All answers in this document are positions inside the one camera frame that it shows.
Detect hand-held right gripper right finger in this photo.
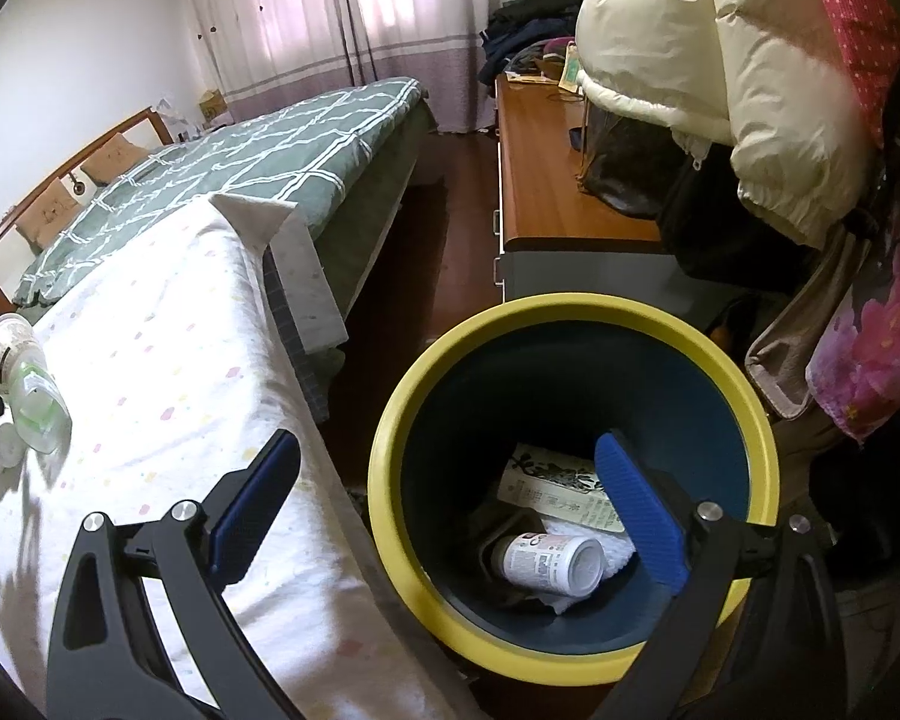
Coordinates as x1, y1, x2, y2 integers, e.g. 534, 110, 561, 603
594, 431, 848, 720

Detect black garment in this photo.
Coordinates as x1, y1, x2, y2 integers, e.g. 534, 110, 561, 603
656, 142, 826, 286

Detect beige garment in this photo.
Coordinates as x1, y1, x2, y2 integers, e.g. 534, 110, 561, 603
742, 225, 871, 421

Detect white printed cardboard box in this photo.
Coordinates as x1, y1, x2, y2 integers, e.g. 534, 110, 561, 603
497, 442, 631, 537

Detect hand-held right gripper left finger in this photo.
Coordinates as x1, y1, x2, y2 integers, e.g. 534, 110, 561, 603
45, 427, 305, 720

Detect pile of dark clothes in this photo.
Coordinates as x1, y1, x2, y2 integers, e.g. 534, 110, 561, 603
478, 0, 586, 87

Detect white dotted tablecloth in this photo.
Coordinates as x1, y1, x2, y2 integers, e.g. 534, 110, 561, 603
0, 195, 466, 720

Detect cream puffer jacket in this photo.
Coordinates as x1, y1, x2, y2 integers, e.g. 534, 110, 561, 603
574, 0, 890, 250

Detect wooden headboard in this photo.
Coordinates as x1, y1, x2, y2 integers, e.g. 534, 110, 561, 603
0, 106, 175, 308

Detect white pill bottle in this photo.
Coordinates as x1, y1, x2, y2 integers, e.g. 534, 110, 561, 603
493, 531, 605, 597

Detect pink and white curtains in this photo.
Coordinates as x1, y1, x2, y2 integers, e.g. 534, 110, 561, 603
176, 0, 593, 136

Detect brown patterned bag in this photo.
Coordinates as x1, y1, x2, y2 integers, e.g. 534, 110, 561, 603
576, 101, 691, 220

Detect paper cup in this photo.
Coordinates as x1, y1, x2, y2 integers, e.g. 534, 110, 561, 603
0, 313, 47, 391

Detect bed with green plaid duvet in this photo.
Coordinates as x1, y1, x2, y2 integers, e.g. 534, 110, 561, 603
15, 77, 440, 361

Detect wooden dresser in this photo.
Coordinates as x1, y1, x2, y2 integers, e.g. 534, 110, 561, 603
491, 73, 721, 308

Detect yellow rimmed blue trash bin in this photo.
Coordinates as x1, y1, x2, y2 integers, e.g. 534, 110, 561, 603
367, 292, 782, 685

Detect pink quilted jacket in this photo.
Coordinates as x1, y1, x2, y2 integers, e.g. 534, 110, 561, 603
802, 0, 900, 145

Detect brown pillow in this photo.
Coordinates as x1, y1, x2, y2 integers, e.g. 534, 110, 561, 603
15, 191, 83, 252
82, 136, 151, 185

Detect floral print garment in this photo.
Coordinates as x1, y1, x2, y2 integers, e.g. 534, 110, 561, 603
806, 232, 900, 443

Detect clear bottle with green label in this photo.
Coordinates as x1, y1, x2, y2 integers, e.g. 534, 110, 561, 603
7, 364, 73, 455

